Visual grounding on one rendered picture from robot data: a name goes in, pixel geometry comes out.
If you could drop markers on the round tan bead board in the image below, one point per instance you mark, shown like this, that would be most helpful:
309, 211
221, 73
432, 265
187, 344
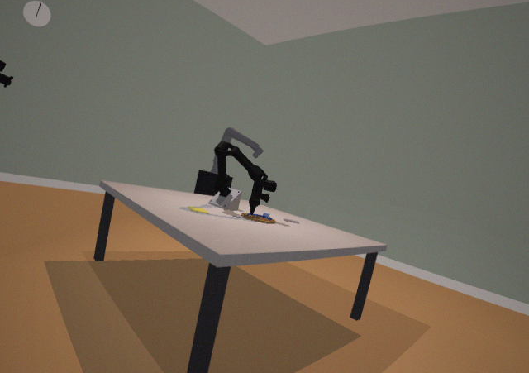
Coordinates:
258, 218

